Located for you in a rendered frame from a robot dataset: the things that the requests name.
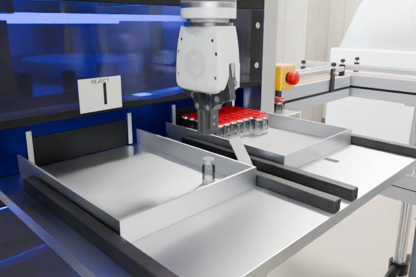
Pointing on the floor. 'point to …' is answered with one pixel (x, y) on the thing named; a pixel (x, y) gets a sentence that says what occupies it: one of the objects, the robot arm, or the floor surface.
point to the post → (266, 101)
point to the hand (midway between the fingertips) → (208, 120)
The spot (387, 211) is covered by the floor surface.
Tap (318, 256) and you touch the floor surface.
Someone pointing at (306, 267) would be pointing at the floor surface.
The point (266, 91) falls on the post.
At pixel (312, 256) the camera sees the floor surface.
